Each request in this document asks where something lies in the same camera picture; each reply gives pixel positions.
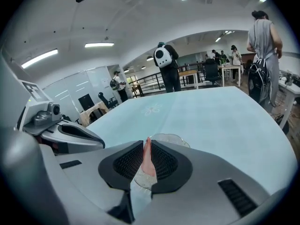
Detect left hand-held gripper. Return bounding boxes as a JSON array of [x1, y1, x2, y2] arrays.
[[0, 52, 101, 138]]

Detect light blue flowered tablecloth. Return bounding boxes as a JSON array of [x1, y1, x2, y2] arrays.
[[86, 86, 299, 195]]

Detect white backpack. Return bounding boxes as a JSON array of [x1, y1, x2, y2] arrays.
[[153, 45, 173, 68]]

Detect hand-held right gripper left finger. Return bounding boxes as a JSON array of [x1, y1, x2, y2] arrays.
[[38, 139, 144, 225]]

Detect black metal railing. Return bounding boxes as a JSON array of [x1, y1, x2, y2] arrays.
[[130, 61, 207, 98]]

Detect white table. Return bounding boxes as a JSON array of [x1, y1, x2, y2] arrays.
[[217, 64, 242, 88]]

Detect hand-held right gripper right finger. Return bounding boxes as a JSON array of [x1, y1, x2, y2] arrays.
[[135, 139, 292, 225]]

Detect black office chair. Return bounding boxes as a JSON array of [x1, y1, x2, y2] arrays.
[[97, 92, 118, 110], [204, 58, 223, 87]]

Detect black monitor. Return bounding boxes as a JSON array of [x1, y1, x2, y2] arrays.
[[77, 93, 96, 112]]

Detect frosted glass partition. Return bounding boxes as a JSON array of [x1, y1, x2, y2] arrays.
[[41, 65, 113, 124]]

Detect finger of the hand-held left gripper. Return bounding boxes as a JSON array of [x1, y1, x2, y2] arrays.
[[41, 130, 106, 155]]

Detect black backpack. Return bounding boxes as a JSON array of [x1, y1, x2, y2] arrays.
[[247, 58, 273, 105]]

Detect grey gripper camera box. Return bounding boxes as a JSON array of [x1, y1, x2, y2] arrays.
[[33, 103, 63, 127]]

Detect wooden top table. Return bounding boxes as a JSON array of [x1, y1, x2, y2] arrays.
[[178, 69, 200, 90]]

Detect white desk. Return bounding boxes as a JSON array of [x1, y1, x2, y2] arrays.
[[277, 70, 300, 130]]

